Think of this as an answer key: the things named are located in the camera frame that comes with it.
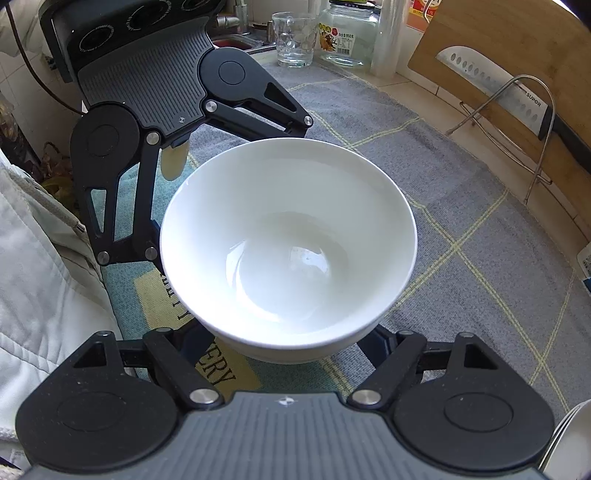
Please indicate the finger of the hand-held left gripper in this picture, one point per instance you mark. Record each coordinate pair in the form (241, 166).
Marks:
(148, 207)
(258, 127)

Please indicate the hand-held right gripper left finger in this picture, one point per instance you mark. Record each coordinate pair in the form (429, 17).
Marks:
(171, 350)

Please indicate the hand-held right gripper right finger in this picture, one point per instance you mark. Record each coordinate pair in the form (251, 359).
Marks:
(383, 346)

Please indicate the white bowl with pink flowers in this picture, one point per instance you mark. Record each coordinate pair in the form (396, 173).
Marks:
(286, 240)

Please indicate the white plate with fruit print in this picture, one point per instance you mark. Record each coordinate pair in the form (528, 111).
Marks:
(568, 443)

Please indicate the kitchen sink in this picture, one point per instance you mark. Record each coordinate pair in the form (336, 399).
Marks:
(240, 44)

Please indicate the clear glass cup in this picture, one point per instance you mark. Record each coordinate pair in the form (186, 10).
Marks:
(295, 41)

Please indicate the metal faucet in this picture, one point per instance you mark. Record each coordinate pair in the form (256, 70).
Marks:
(235, 14)

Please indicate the glass jar with dark lid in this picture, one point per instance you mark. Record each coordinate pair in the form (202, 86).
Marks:
(346, 37)

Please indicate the white jacket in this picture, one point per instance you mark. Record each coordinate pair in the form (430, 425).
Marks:
(46, 300)

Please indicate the grey and teal checked towel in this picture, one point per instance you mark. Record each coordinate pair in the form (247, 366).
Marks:
(461, 230)

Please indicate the tall clear plastic wrap roll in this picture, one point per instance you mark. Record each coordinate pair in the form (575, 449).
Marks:
(390, 41)

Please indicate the white and blue salt bag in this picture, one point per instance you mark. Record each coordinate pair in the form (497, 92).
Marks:
(585, 272)

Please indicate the bamboo cutting board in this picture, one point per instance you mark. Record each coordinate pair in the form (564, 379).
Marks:
(508, 46)

